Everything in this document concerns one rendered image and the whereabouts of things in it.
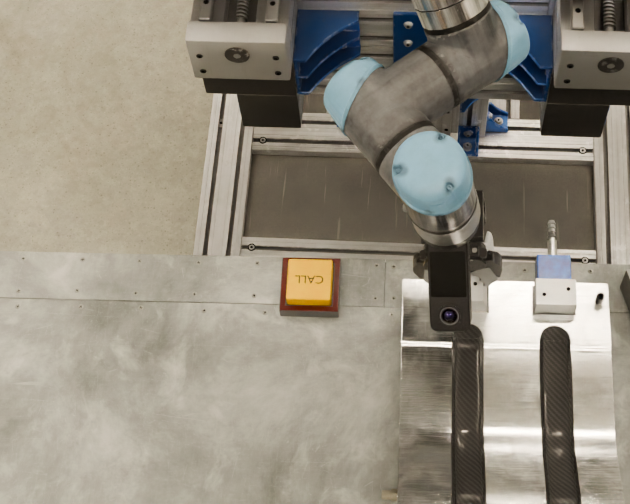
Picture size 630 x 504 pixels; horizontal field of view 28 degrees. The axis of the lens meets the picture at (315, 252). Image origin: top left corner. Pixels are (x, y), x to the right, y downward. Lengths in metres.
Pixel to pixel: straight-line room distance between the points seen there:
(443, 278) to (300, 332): 0.34
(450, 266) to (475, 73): 0.22
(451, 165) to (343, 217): 1.20
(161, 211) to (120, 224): 0.09
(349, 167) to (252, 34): 0.83
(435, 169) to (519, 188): 1.24
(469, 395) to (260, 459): 0.28
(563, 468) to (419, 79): 0.51
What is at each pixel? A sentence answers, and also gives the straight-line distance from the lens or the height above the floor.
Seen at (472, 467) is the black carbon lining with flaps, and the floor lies 0.90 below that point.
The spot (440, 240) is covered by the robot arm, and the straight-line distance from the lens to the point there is 1.34.
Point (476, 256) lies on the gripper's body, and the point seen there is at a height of 1.07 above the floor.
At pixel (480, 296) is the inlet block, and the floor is 0.95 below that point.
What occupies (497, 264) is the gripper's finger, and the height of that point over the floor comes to 1.04.
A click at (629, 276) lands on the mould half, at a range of 1.68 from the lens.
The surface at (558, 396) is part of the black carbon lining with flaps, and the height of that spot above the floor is 0.88.
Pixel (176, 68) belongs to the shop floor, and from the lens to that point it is 2.90.
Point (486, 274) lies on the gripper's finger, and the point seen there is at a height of 1.00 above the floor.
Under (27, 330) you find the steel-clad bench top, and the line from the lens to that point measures 1.76.
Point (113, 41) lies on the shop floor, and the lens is 2.97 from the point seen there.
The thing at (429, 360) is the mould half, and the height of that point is 0.89.
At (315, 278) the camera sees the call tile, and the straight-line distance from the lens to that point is 1.68.
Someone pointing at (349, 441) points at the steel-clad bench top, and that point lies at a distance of 1.63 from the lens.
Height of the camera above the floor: 2.36
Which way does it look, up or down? 64 degrees down
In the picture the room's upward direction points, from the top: 8 degrees counter-clockwise
